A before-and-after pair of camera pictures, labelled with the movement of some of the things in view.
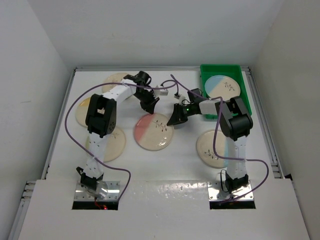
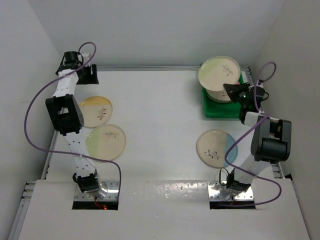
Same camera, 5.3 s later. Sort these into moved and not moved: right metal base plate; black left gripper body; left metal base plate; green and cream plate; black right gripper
Moved: black left gripper body; black right gripper; green and cream plate
Not moved: right metal base plate; left metal base plate
